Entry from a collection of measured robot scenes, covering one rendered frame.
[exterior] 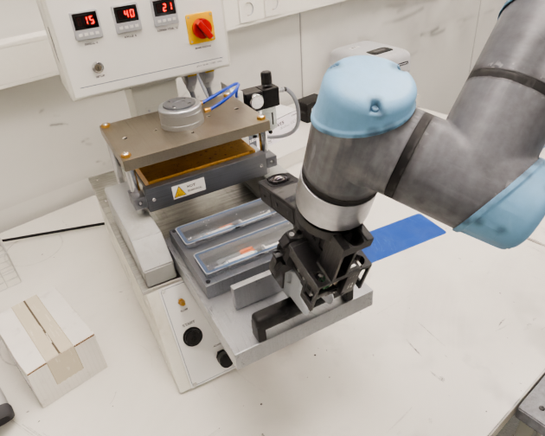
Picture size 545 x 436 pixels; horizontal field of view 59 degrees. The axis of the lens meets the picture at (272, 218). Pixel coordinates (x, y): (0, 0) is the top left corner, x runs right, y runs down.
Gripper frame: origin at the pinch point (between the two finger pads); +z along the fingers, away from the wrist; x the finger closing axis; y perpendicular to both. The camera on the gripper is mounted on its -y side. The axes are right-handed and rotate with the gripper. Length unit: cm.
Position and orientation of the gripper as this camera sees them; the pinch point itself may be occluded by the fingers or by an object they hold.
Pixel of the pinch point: (294, 287)
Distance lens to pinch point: 65.8
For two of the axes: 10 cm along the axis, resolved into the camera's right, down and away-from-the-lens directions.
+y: 4.7, 7.2, -5.1
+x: 8.7, -3.2, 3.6
